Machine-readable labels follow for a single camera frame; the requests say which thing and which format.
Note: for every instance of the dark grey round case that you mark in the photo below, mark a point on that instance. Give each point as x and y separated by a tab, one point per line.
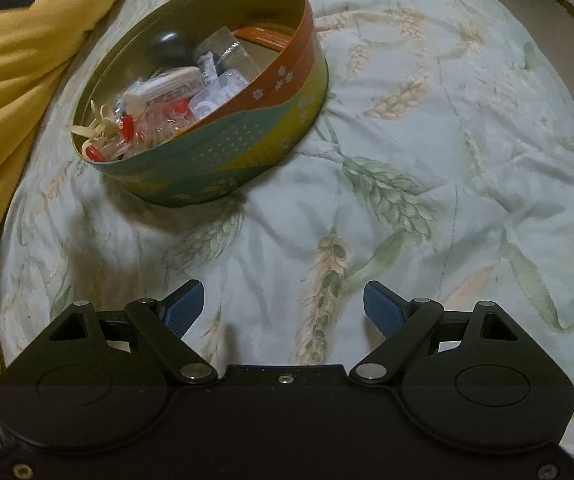
164	46

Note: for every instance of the cream plastic item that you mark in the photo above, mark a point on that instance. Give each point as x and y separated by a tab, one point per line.
94	120

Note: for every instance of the orange box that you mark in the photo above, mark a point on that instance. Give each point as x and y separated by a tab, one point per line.
267	37

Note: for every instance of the yellow blanket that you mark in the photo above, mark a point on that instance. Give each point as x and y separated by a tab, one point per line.
22	85

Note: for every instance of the round metal tin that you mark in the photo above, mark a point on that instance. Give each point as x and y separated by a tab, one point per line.
227	155

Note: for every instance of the red-ended candy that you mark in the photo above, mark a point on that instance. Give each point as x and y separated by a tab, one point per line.
128	126
94	152

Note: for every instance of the floral bed quilt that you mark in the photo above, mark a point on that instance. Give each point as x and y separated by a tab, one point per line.
417	160

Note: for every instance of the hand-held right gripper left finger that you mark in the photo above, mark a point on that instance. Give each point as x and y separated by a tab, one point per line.
184	306

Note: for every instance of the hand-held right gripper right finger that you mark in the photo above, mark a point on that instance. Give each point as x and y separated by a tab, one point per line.
383	306

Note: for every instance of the clear blister pack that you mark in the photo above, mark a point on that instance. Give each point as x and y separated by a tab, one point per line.
217	95

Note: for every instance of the clear plastic bag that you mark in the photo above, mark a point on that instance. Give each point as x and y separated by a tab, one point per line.
229	52

